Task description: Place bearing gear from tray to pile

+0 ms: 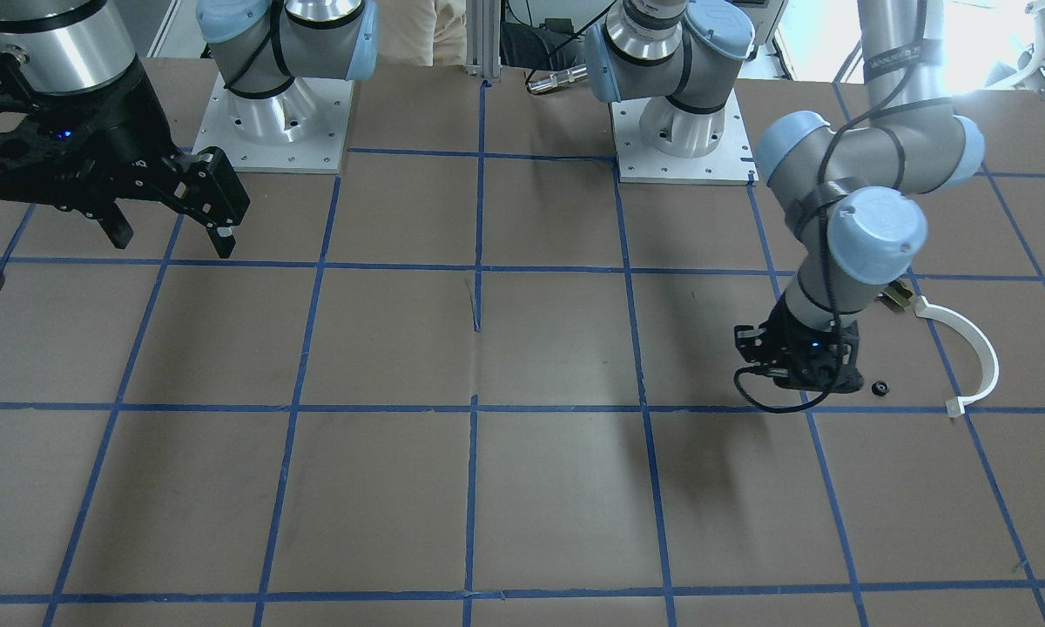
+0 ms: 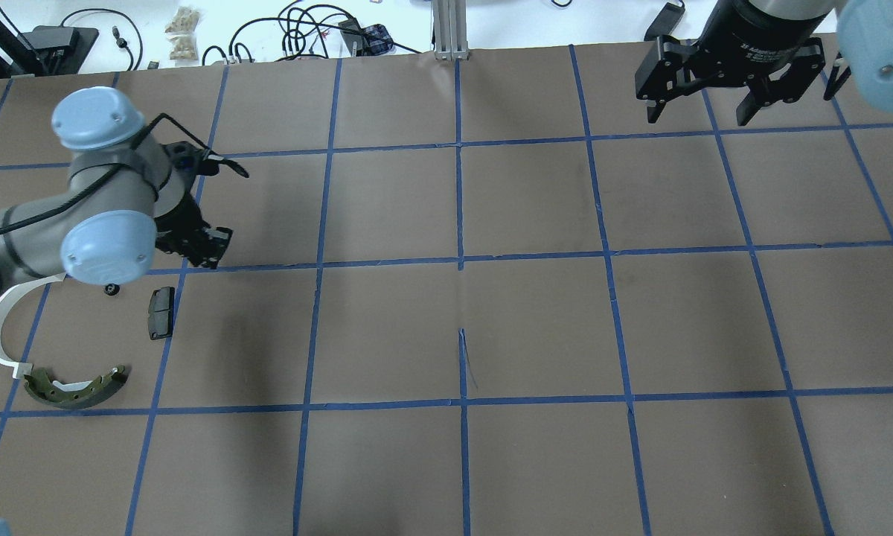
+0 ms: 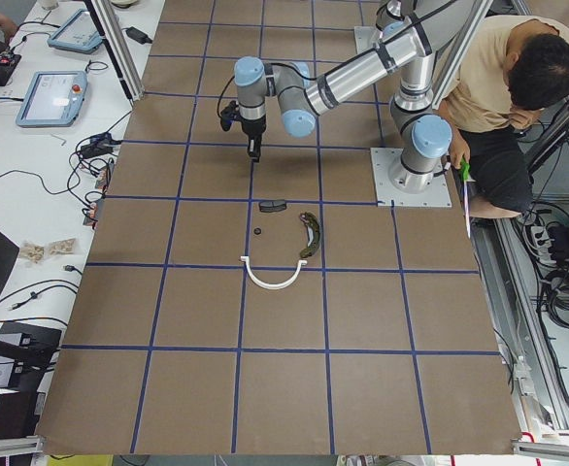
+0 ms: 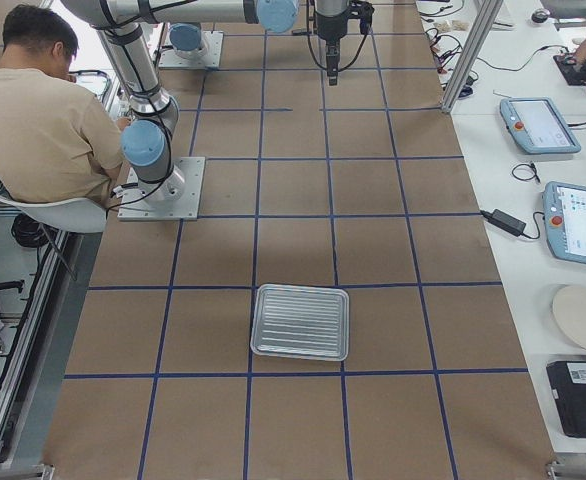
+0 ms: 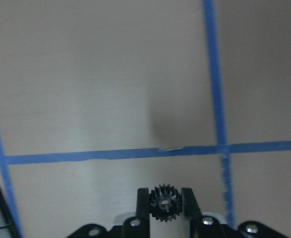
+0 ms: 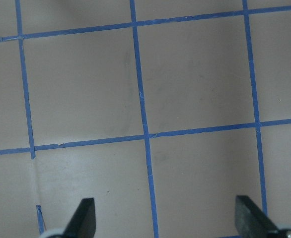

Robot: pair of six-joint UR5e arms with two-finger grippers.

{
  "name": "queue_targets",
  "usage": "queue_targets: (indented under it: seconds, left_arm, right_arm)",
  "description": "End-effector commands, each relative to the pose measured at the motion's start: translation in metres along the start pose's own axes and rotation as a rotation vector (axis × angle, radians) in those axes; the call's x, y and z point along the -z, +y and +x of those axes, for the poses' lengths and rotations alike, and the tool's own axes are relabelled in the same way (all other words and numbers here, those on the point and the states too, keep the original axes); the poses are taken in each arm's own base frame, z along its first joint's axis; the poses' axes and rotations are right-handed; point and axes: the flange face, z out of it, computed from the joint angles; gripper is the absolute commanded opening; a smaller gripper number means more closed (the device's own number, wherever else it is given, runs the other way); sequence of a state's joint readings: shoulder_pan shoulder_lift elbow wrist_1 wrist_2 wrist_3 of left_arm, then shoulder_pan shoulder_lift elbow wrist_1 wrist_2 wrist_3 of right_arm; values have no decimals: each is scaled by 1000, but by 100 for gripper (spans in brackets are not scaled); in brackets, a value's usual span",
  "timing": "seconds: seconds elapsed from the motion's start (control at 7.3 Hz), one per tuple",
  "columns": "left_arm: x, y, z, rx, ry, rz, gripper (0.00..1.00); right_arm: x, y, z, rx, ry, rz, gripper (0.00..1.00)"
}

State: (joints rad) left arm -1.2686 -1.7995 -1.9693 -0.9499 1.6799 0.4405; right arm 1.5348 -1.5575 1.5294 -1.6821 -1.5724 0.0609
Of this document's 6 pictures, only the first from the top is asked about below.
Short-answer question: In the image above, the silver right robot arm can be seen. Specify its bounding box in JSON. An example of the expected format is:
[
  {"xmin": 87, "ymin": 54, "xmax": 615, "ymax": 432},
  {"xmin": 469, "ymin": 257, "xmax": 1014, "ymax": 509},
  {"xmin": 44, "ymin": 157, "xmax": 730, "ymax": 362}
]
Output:
[{"xmin": 0, "ymin": 1, "xmax": 380, "ymax": 259}]

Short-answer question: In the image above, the aluminium frame post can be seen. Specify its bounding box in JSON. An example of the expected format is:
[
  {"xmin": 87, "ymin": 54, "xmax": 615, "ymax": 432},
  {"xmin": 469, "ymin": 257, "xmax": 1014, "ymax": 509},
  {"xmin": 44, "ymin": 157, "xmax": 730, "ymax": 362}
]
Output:
[{"xmin": 464, "ymin": 0, "xmax": 502, "ymax": 83}]

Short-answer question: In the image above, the olive metal brake shoe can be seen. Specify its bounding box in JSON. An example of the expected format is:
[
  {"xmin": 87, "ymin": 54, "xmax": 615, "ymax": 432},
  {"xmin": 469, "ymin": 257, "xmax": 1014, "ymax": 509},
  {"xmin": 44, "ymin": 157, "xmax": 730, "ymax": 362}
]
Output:
[{"xmin": 876, "ymin": 278, "xmax": 916, "ymax": 311}]

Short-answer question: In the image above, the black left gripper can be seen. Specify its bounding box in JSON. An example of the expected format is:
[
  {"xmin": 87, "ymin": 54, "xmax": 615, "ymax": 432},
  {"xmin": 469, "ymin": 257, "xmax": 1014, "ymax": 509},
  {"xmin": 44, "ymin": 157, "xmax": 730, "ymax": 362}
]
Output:
[{"xmin": 734, "ymin": 300, "xmax": 864, "ymax": 394}]

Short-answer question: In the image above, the person in beige shirt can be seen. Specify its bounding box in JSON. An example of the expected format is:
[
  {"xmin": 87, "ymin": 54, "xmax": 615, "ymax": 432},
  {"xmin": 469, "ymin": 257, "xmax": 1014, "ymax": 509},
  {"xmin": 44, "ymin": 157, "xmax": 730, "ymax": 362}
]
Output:
[{"xmin": 376, "ymin": 1, "xmax": 467, "ymax": 67}]

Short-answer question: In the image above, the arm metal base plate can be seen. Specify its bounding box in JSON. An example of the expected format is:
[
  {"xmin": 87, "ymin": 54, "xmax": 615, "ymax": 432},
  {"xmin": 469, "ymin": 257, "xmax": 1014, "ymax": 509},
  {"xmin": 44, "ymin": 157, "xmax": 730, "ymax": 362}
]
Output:
[
  {"xmin": 610, "ymin": 91, "xmax": 758, "ymax": 185},
  {"xmin": 192, "ymin": 77, "xmax": 355, "ymax": 175}
]

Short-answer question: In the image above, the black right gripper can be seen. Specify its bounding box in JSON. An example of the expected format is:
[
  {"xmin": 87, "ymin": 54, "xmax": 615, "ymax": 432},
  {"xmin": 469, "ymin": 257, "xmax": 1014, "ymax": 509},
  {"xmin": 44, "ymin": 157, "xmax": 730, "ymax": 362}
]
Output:
[{"xmin": 0, "ymin": 52, "xmax": 249, "ymax": 260}]

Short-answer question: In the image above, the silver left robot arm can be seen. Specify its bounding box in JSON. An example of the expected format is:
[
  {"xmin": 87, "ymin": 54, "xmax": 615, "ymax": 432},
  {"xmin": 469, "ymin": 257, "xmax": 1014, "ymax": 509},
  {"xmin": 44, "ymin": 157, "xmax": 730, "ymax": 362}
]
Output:
[{"xmin": 583, "ymin": 1, "xmax": 985, "ymax": 397}]

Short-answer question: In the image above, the white curved plastic part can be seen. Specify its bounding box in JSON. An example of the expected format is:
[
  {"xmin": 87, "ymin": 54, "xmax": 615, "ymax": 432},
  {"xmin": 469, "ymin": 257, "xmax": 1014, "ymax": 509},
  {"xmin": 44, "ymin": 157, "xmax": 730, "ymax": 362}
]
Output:
[{"xmin": 909, "ymin": 294, "xmax": 1000, "ymax": 418}]

